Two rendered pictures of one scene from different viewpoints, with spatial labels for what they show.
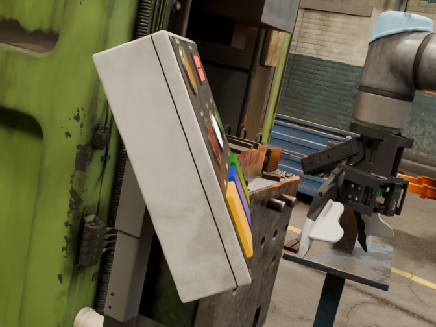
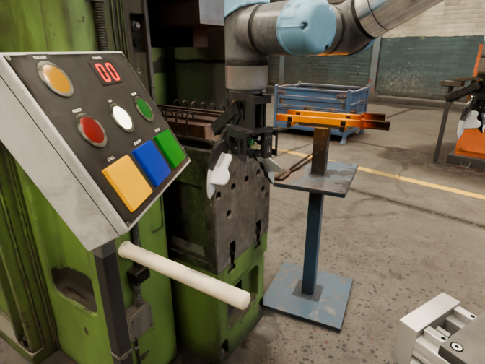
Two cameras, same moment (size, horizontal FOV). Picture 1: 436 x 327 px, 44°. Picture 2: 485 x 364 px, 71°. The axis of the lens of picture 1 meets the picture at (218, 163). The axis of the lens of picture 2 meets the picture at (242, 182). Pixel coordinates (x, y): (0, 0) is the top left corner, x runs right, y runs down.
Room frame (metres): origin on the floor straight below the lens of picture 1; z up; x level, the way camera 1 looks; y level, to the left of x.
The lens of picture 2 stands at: (0.15, -0.28, 1.20)
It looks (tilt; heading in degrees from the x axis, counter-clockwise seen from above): 21 degrees down; 7
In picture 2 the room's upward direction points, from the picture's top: straight up
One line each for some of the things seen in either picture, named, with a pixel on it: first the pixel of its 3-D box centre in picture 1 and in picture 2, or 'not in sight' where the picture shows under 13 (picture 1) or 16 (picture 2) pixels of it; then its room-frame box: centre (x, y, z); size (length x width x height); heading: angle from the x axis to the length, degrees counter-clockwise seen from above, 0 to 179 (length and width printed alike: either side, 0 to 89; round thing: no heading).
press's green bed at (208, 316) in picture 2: not in sight; (194, 276); (1.41, 0.11, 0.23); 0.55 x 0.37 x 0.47; 65
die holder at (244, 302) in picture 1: (163, 233); (188, 183); (1.41, 0.11, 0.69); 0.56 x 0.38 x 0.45; 65
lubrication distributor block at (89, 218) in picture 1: (94, 242); not in sight; (0.98, 0.20, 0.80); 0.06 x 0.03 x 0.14; 155
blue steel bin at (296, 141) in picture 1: (298, 156); (319, 109); (5.42, -0.78, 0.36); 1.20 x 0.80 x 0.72; 60
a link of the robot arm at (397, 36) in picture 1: (397, 56); (247, 29); (0.76, -0.21, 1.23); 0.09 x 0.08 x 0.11; 47
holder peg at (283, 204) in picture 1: (276, 205); not in sight; (1.26, -0.16, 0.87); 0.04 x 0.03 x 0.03; 65
